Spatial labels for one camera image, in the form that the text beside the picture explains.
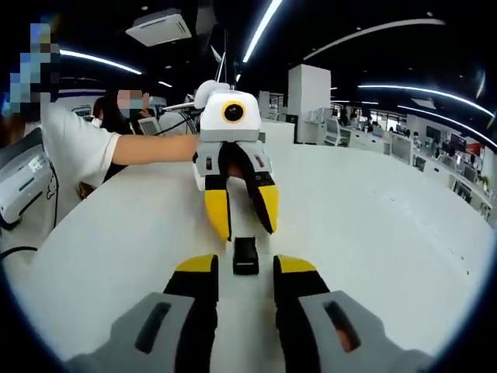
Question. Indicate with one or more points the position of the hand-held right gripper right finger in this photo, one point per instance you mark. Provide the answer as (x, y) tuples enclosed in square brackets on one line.
[(299, 311)]

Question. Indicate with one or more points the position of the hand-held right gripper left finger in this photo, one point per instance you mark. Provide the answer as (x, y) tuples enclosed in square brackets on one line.
[(194, 311)]

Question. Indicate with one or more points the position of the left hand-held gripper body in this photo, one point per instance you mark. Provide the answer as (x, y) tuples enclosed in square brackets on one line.
[(229, 130)]

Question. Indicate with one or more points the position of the black plastic buckle pronged part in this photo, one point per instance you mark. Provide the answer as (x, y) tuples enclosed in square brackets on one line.
[(245, 261)]

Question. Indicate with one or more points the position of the person's left hand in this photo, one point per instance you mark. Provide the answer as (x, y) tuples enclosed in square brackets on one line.
[(236, 171)]

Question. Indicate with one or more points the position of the grey handheld screen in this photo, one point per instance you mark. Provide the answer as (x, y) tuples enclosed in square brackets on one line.
[(148, 125)]

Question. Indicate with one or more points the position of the group of ceiling light strips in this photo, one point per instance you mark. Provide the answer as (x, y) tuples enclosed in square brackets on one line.
[(264, 27)]

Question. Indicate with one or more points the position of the white ceiling air conditioner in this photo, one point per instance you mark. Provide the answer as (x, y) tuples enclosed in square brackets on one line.
[(159, 29)]

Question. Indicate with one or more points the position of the row of white office workstations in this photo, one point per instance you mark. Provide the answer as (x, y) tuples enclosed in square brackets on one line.
[(400, 147)]

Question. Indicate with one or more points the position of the person in white shirt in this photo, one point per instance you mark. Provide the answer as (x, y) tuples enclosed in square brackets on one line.
[(77, 147)]

